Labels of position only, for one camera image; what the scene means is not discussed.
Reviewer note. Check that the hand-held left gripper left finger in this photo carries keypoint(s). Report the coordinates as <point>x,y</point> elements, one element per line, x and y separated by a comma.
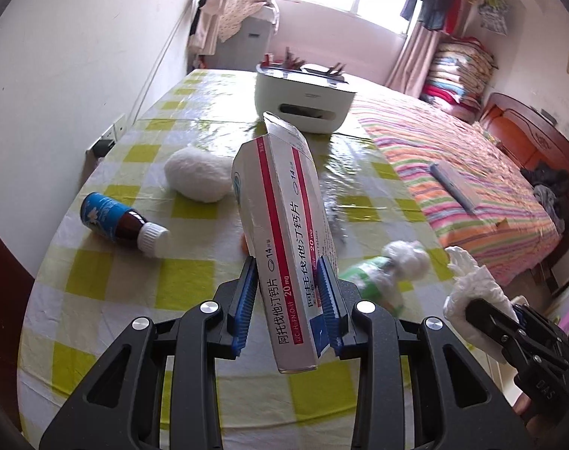
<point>244,309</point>

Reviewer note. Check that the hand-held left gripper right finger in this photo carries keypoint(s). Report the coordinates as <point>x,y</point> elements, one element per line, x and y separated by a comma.
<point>329,309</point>

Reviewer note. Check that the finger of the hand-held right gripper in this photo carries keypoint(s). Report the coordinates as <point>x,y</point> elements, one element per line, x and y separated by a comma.
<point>488,321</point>
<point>521,315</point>

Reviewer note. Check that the white red medicine box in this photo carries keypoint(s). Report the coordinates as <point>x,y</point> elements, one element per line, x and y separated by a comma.
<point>284,243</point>

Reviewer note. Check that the person's right hand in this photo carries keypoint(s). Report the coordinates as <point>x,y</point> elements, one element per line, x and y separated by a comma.
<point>522,405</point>

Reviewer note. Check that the green white soft bundle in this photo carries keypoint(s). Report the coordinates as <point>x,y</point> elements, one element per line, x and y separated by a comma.
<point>406,260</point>

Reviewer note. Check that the grey garment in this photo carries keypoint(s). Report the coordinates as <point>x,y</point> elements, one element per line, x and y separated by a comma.
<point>544,201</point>

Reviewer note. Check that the yellow white checkered tablecloth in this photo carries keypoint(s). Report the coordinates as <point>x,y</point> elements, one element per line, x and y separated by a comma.
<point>125,290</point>

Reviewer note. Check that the black garment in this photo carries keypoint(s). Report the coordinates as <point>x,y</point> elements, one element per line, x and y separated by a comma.
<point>551,178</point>

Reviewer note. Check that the white plush toy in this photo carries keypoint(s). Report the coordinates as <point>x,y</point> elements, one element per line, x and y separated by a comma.
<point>198,173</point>

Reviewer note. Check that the brown glass medicine bottle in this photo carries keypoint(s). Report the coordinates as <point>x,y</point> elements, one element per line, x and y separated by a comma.
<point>120,225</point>

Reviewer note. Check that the striped bedsheet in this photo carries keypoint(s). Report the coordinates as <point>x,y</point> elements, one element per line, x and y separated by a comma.
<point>429,159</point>

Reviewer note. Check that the wooden bed headboard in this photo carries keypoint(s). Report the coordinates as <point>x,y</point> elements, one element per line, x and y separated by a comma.
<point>523,131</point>

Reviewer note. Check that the white desktop organizer box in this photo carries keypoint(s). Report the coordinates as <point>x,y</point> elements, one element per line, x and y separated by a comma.
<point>303,98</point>

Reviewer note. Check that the bunch of reddish pens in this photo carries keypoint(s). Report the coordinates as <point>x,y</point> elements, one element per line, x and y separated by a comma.
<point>298,65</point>

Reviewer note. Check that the stack of folded quilts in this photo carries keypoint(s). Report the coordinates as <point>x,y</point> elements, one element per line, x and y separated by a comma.
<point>458,75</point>

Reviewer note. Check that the white appliance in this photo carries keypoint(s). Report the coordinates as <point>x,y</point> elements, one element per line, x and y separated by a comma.
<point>254,51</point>

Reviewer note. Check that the pink curtain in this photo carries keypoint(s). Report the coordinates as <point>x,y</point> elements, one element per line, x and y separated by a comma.
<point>413,61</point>

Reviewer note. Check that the beige hanging garment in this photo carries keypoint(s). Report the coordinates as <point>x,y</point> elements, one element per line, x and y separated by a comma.
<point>207,23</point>

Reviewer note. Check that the cream dotted cloth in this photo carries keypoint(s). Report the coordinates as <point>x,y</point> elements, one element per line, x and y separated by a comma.
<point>242,9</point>

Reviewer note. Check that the wall socket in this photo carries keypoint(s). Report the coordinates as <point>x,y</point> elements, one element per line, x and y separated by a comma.
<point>106,139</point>

